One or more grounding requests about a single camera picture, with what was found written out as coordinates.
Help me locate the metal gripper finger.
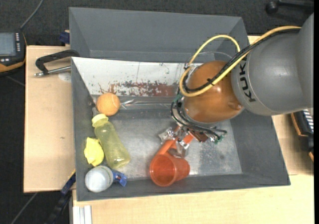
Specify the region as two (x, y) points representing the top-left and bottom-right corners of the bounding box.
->
(175, 139), (190, 157)
(158, 129), (174, 144)

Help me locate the clear yellow plastic bottle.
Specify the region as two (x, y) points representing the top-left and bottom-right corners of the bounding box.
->
(91, 113), (131, 170)

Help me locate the orange ball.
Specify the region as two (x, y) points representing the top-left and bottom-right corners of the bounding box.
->
(96, 93), (121, 116)

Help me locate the yellow crumpled cloth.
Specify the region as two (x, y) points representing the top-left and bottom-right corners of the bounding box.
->
(84, 137), (105, 168)

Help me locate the white spray bottle blue trigger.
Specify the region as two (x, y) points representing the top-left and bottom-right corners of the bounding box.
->
(84, 165), (128, 193)

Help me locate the grey metal bin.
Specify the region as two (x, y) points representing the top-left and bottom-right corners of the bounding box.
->
(68, 6), (291, 202)

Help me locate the pale brown flat board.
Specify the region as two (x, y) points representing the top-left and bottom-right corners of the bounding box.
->
(23, 35), (315, 193)

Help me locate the orange plastic cup with handle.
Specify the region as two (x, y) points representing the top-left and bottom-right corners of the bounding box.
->
(149, 127), (194, 187)

